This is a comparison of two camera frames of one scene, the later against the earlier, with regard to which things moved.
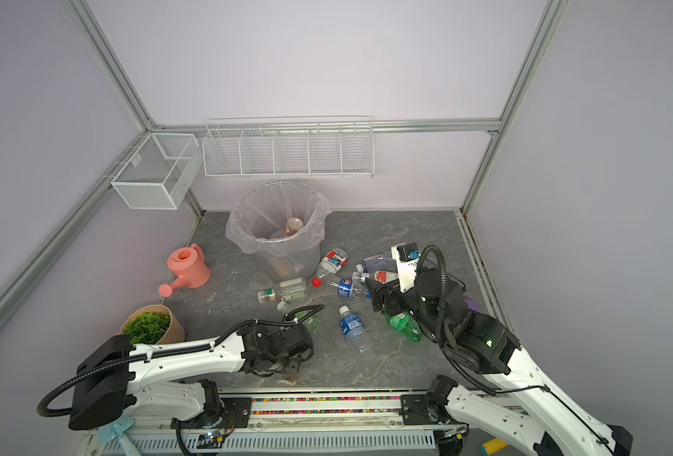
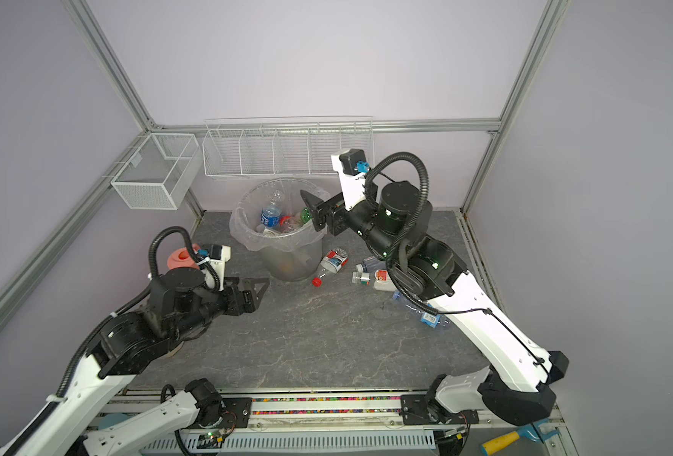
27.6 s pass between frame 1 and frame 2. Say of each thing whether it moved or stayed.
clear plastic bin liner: stayed
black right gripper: moved
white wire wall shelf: stayed
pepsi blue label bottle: moved
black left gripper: moved
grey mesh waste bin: stayed
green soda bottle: moved
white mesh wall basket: stayed
